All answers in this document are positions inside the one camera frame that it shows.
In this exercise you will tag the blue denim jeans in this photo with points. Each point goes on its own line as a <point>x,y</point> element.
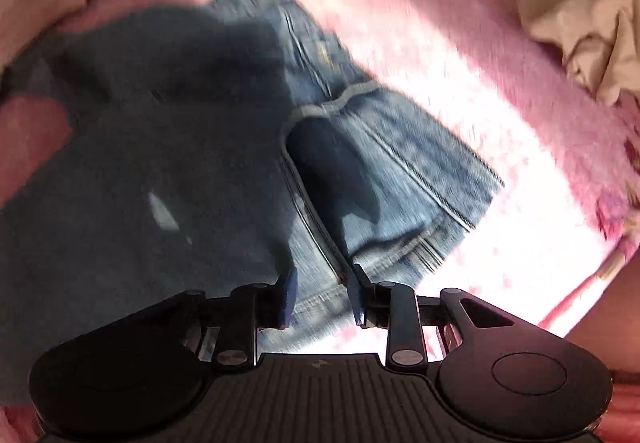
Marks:
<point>400,173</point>

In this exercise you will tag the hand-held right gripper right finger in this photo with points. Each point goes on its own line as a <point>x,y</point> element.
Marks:
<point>357,294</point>

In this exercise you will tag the beige crumpled cloth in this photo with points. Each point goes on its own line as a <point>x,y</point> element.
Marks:
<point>585,33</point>

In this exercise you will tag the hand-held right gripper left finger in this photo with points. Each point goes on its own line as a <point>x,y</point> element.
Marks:
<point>288,297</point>

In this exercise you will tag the pink fluffy blanket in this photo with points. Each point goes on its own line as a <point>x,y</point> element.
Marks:
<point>450,48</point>

